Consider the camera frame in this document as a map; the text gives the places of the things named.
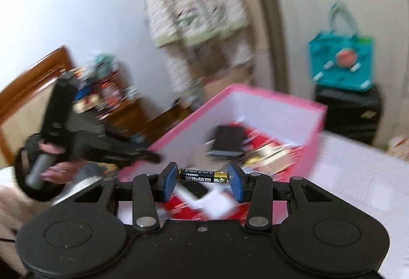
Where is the black suitcase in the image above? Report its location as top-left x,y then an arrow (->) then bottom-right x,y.
315,84 -> 383,145

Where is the cream hair clip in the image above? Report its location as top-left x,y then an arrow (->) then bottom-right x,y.
252,143 -> 290,161

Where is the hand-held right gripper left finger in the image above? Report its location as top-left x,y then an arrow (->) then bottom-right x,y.
73,162 -> 178,233

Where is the pink cardboard box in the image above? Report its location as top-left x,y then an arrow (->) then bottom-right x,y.
118,84 -> 328,222

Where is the teal felt bag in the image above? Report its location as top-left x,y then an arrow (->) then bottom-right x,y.
307,3 -> 375,92

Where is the red printed paper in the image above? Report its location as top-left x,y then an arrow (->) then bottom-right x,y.
160,126 -> 308,222

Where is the wooden headboard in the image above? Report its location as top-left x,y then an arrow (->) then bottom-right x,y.
0,46 -> 76,168

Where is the wooden cabinet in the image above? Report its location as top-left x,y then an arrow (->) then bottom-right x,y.
96,97 -> 154,142

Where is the pile of small trinkets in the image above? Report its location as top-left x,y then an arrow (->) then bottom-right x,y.
73,52 -> 141,113

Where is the black gold AA battery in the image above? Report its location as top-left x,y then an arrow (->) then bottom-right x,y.
177,168 -> 229,184

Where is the person's left hand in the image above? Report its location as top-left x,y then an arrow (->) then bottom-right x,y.
38,142 -> 87,185

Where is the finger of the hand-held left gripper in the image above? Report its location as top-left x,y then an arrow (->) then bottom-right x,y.
102,126 -> 151,152
96,145 -> 162,170

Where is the black phone battery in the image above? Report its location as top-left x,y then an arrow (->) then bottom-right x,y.
212,125 -> 245,155

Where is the striped white cushion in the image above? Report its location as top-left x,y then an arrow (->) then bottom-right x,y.
115,130 -> 409,279

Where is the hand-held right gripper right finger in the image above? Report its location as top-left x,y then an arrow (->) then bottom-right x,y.
226,162 -> 334,231

